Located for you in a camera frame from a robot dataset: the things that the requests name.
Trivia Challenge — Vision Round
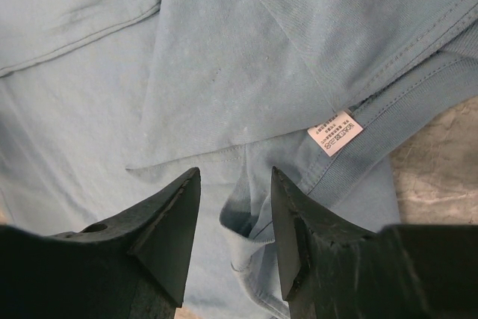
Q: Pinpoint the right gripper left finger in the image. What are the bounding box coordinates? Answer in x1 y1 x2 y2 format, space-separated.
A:
1 167 201 318

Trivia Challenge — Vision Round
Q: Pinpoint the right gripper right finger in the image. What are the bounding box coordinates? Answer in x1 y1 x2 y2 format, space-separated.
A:
271 169 477 318

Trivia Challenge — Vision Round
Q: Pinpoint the grey-blue t shirt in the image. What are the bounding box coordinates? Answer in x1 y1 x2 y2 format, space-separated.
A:
1 0 477 318

